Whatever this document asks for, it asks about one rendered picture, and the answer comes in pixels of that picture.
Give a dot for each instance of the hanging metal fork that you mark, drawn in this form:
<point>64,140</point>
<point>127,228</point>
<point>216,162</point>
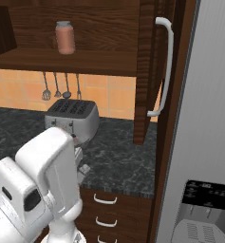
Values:
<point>78,93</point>

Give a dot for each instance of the hanging dark ladle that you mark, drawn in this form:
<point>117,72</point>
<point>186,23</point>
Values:
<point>66,94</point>

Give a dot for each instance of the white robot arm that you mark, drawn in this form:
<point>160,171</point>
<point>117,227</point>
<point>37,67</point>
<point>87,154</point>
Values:
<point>50,164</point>

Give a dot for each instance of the hanging small metal turner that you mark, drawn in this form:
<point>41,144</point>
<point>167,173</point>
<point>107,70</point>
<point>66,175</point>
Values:
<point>57,93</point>

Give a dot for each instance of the dark wood cabinet door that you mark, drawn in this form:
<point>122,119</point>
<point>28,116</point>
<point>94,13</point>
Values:
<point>145,79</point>

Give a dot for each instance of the silver four-slot toaster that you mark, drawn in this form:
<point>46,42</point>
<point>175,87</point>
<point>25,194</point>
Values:
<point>82,123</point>

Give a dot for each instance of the hanging slotted spatula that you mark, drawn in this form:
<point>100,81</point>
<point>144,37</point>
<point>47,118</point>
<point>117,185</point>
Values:
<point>46,94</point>

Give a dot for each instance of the pink yogurt jar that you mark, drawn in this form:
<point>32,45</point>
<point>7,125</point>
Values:
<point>65,38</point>

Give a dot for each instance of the dark wood drawer front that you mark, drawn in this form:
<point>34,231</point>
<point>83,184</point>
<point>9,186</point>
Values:
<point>133,202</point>
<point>133,221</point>
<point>133,237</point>

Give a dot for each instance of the grey fridge with dispenser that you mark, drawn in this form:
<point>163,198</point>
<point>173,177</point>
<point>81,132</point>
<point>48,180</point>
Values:
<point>202,126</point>

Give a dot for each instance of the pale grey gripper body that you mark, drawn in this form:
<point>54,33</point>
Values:
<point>80,171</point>

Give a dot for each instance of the dark wood wall cabinet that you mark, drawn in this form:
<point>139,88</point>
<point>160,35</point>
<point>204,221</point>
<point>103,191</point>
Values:
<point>95,60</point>

